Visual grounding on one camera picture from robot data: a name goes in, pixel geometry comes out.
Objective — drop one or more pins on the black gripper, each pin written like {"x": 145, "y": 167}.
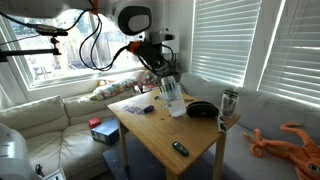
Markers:
{"x": 153, "y": 60}

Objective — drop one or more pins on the clear plastic cup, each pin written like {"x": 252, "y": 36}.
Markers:
{"x": 176, "y": 107}

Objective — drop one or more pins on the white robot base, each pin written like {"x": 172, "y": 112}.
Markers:
{"x": 14, "y": 159}

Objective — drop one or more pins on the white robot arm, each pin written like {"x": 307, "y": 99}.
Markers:
{"x": 131, "y": 17}

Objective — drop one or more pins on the blue toy car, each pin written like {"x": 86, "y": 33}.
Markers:
{"x": 148, "y": 109}

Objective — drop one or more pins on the floral pillow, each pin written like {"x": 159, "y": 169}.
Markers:
{"x": 109, "y": 90}

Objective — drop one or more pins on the clear jar with plant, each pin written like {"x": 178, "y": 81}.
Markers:
{"x": 228, "y": 103}

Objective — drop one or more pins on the red box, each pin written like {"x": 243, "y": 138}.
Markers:
{"x": 94, "y": 122}

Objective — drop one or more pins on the blue box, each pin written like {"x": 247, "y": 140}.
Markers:
{"x": 107, "y": 132}

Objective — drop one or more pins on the wooden table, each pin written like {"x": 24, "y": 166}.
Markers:
{"x": 157, "y": 130}

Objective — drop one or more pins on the green toy car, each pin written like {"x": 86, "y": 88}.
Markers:
{"x": 180, "y": 148}

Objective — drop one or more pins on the grey sofa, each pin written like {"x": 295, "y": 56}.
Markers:
{"x": 257, "y": 110}

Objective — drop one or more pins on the cream leather sofa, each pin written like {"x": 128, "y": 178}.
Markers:
{"x": 57, "y": 133}

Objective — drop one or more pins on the orange plush octopus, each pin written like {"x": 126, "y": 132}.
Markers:
{"x": 305, "y": 157}

